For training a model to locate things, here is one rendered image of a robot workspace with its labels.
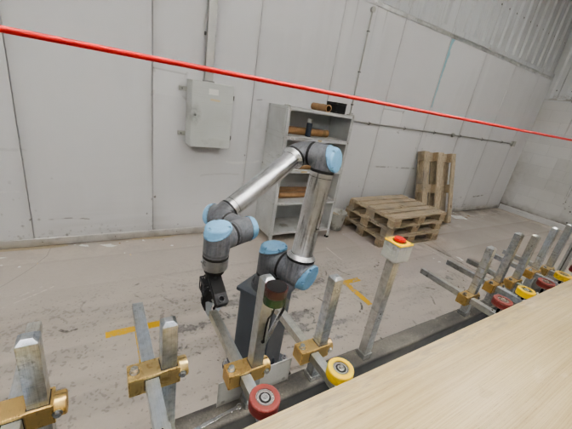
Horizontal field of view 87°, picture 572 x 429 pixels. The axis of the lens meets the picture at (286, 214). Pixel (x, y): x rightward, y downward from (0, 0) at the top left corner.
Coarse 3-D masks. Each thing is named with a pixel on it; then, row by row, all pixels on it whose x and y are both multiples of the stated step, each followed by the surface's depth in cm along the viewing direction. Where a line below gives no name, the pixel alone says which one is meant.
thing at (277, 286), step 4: (272, 280) 79; (276, 280) 79; (268, 284) 77; (272, 284) 77; (276, 284) 77; (280, 284) 78; (284, 284) 78; (268, 288) 76; (272, 288) 76; (276, 288) 76; (280, 288) 76; (284, 288) 77; (276, 292) 75; (280, 292) 75; (276, 300) 75; (280, 300) 76; (272, 312) 79; (268, 320) 83; (264, 332) 85; (264, 336) 86; (264, 340) 86
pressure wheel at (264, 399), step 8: (264, 384) 81; (256, 392) 78; (264, 392) 79; (272, 392) 79; (256, 400) 76; (264, 400) 76; (272, 400) 77; (256, 408) 74; (264, 408) 74; (272, 408) 75; (256, 416) 75; (264, 416) 74
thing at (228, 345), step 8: (216, 312) 110; (216, 320) 106; (216, 328) 104; (224, 328) 104; (224, 336) 100; (224, 344) 98; (232, 344) 98; (232, 352) 94; (232, 360) 92; (248, 376) 87; (240, 384) 88; (248, 384) 85; (248, 392) 83; (248, 400) 83
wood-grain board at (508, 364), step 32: (480, 320) 124; (512, 320) 128; (544, 320) 132; (416, 352) 101; (448, 352) 103; (480, 352) 106; (512, 352) 109; (544, 352) 111; (352, 384) 86; (384, 384) 87; (416, 384) 89; (448, 384) 91; (480, 384) 93; (512, 384) 95; (544, 384) 97; (288, 416) 74; (320, 416) 75; (352, 416) 77; (384, 416) 78; (416, 416) 79; (448, 416) 81; (480, 416) 82; (512, 416) 84; (544, 416) 85
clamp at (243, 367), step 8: (240, 360) 91; (248, 360) 91; (264, 360) 92; (224, 368) 88; (240, 368) 88; (248, 368) 89; (256, 368) 89; (264, 368) 91; (224, 376) 89; (232, 376) 85; (240, 376) 87; (256, 376) 91; (232, 384) 86
